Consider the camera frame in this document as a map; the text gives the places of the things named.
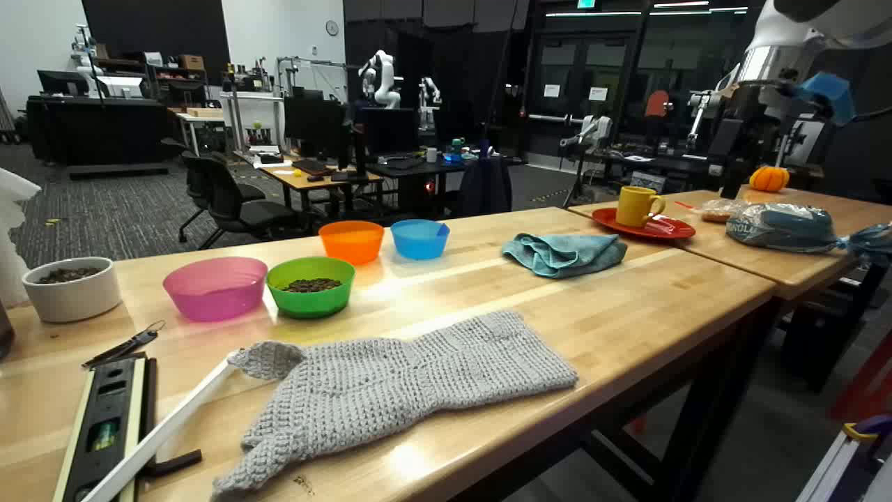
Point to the white stick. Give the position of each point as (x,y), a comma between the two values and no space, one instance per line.
(164,430)

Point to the black yellow spirit level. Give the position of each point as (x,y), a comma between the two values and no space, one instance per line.
(102,434)

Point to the black office chair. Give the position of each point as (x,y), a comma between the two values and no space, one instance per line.
(225,197)

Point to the plastic bag of blue towels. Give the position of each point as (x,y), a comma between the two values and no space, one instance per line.
(781,228)

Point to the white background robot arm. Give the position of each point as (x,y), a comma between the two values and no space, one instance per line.
(427,100)
(380,80)

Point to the loose blue cloth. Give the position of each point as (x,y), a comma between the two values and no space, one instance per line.
(872,240)

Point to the red plate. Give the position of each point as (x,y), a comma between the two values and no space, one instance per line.
(665,229)

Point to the teal microfibre towel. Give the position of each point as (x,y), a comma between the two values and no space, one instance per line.
(568,252)

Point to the clear bag of bread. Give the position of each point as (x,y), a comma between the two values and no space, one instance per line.
(720,211)

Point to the black cabinet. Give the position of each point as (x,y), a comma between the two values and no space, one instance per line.
(94,130)

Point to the pink plastic bowl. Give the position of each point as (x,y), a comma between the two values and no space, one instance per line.
(215,295)

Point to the aluminium rail with yellow clamp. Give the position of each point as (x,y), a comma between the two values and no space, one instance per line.
(852,464)

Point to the green bowl with beans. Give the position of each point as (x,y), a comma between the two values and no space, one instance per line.
(310,298)

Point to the orange plastic bowl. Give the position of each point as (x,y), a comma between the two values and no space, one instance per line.
(352,245)

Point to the grey knitted cloth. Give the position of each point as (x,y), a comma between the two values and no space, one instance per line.
(392,392)

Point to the small orange pumpkin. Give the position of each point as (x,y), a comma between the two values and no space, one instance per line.
(771,179)

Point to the black computer monitor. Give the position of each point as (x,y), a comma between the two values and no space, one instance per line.
(313,126)
(388,130)

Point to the blue plastic bowl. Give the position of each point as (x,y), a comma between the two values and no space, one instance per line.
(420,240)

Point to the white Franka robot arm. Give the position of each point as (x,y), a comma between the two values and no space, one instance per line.
(819,23)

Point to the white ceramic bowl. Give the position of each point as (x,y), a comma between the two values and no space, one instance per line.
(73,298)

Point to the round wall clock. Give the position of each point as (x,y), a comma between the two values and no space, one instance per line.
(334,26)

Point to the yellow mug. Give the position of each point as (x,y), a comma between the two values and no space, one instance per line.
(636,207)

